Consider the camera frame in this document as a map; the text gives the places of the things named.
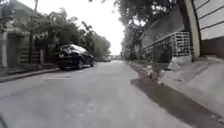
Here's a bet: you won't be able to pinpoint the distant vehicle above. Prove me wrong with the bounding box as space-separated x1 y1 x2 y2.
95 55 112 63

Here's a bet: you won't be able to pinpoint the black car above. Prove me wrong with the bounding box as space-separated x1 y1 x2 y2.
54 43 96 71

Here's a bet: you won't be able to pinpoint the grey concrete road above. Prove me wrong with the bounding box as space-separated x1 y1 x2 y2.
0 59 194 128

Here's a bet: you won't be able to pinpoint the ornamental lattice fence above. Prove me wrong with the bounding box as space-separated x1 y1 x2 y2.
123 31 192 64

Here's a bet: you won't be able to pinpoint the row of trees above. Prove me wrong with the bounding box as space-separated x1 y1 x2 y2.
29 7 112 63

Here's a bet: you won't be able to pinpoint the trees behind lattice fence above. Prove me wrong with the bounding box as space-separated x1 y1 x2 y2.
89 0 183 62

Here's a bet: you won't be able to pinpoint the dark roadside gutter strip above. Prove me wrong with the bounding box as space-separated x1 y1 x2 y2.
125 61 224 128

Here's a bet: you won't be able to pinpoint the concrete kerb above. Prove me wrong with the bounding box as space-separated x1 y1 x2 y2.
0 67 61 84

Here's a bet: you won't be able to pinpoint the utility pole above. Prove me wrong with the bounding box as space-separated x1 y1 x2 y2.
28 0 40 65

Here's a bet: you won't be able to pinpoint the raised concrete pavement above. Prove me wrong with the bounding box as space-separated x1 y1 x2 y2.
123 56 224 118

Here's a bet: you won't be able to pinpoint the building with pale slatted gate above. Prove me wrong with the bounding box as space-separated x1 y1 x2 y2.
176 0 224 60

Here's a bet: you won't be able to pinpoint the house with gated wall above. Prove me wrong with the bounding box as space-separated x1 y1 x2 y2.
0 0 56 70

